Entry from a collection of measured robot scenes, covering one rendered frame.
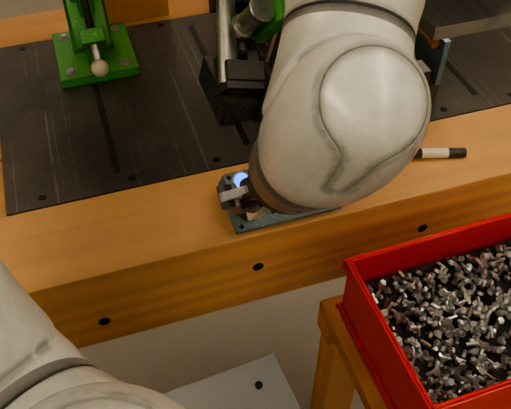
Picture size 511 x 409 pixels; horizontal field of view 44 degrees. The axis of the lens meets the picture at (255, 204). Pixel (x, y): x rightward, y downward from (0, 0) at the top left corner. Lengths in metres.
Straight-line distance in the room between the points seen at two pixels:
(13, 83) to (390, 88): 0.84
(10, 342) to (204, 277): 0.45
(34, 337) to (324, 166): 0.24
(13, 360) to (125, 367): 1.32
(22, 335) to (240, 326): 1.37
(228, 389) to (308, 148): 0.36
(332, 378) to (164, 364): 0.85
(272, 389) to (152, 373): 1.09
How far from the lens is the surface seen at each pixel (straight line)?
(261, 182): 0.54
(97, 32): 1.06
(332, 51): 0.40
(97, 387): 0.41
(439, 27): 0.81
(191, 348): 1.79
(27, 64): 1.19
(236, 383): 0.70
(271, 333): 1.80
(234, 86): 0.95
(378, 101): 0.39
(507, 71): 1.19
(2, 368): 0.46
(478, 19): 0.84
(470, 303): 0.83
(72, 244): 0.86
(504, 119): 1.08
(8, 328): 0.46
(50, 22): 1.34
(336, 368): 0.96
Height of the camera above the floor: 1.54
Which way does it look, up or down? 47 degrees down
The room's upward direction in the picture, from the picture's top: straight up
